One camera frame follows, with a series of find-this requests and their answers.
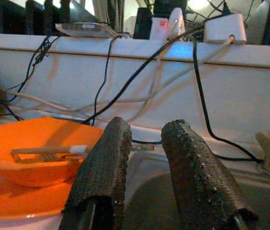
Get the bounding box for black box device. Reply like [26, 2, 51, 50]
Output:
[133, 7, 153, 40]

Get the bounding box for white plug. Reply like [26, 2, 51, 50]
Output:
[167, 7, 187, 40]

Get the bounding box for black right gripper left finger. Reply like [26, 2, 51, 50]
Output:
[58, 116, 133, 230]

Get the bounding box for white and red box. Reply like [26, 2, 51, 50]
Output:
[149, 17, 169, 41]

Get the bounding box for silver metal fork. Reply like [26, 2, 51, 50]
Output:
[10, 145, 91, 166]

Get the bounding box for orange plastic plate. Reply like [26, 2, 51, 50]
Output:
[0, 178, 78, 218]

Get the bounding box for black cable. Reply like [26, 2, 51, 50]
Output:
[83, 26, 206, 125]
[192, 35, 265, 165]
[1, 35, 60, 104]
[91, 35, 116, 127]
[131, 138, 163, 146]

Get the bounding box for white power adapter box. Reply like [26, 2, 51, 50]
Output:
[203, 13, 247, 45]

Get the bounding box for orange plastic bowl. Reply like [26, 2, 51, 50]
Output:
[0, 116, 106, 189]

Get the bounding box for grey flat electronic device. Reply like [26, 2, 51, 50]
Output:
[54, 22, 116, 38]

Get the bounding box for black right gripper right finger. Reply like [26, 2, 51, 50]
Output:
[160, 119, 259, 230]

